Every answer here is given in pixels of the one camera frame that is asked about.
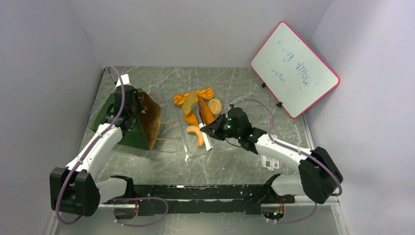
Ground white printed card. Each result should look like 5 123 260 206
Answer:
261 134 280 170

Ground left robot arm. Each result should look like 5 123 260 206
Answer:
49 84 144 217

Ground green paper bag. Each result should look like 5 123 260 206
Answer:
91 88 180 151

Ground round pale fake bun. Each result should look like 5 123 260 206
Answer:
208 98 223 115

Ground aluminium frame rail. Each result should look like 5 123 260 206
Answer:
44 184 349 235

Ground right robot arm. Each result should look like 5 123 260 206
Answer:
201 108 343 204

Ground braided fake bread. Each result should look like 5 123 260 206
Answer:
173 87 215 107

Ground red framed whiteboard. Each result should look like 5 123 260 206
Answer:
251 21 341 118

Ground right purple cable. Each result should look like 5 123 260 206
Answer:
228 98 343 225

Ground long metal tweezers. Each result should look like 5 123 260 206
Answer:
191 103 212 152

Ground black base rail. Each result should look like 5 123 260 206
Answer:
107 184 295 216

